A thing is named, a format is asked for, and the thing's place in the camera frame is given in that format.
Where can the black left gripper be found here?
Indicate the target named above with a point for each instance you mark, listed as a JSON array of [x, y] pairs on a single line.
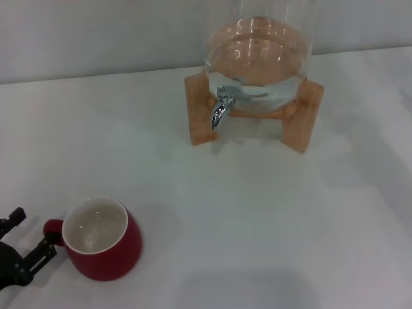
[[8, 260]]

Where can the red ceramic cup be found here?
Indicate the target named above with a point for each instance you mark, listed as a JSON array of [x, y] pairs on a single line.
[[109, 257]]

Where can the chrome dispenser faucet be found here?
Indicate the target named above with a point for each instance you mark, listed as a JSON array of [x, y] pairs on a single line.
[[220, 109]]

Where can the light wooden dispenser stand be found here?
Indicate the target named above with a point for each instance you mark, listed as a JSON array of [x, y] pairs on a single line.
[[199, 122]]

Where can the white tablecloth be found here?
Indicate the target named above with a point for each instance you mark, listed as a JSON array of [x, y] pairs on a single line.
[[241, 225]]

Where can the clear glass dispenser jar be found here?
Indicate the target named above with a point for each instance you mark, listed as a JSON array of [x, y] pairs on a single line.
[[257, 48]]

